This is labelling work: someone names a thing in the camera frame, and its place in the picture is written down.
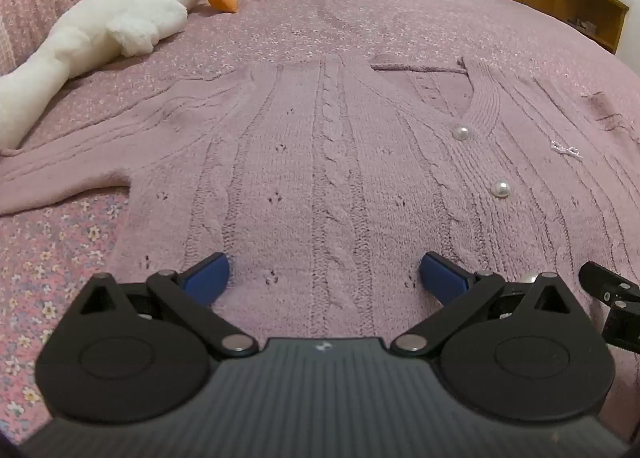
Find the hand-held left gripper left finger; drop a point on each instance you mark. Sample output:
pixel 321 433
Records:
pixel 212 274

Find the mauve knitted cardigan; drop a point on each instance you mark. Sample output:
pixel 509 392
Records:
pixel 325 163

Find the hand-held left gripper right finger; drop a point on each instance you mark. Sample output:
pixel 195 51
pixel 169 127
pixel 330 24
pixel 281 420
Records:
pixel 442 278

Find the small dark shelf clutter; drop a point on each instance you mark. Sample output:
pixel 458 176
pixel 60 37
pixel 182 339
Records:
pixel 584 26

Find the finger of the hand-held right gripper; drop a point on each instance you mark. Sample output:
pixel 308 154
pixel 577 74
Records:
pixel 607 283

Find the white plush goose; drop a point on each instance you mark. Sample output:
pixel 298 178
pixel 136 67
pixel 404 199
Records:
pixel 110 13

